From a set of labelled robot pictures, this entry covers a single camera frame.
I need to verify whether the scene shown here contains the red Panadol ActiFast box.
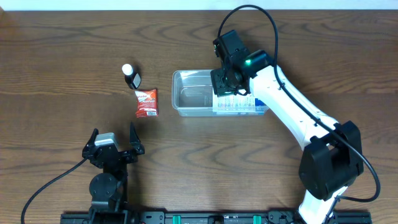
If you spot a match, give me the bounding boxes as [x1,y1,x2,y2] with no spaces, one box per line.
[135,89,159,118]

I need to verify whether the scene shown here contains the tall blue medicine box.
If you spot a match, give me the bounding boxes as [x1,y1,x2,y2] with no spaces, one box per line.
[212,95,269,116]

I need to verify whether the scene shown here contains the left black cable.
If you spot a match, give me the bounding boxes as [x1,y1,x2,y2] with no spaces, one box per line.
[20,157,90,224]

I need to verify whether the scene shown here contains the dark syrup bottle white cap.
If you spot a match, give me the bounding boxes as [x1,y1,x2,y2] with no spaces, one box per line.
[122,63,141,90]

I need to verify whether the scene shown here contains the clear plastic container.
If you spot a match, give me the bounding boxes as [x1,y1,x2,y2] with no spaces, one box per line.
[171,69,270,118]

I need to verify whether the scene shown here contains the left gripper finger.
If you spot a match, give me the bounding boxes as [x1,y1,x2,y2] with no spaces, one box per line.
[129,122,142,151]
[86,128,99,148]

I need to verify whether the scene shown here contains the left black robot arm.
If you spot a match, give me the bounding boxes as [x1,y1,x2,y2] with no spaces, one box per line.
[82,123,145,224]

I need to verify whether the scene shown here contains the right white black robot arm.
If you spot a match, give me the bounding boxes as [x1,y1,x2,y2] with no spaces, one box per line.
[211,47,364,223]

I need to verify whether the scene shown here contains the black cable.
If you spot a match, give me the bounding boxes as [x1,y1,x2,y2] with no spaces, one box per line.
[20,157,90,224]
[216,4,381,203]

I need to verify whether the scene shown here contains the right black cable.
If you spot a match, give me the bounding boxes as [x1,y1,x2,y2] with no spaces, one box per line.
[216,4,381,203]

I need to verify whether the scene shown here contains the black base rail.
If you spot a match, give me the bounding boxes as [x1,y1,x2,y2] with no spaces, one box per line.
[60,210,373,224]

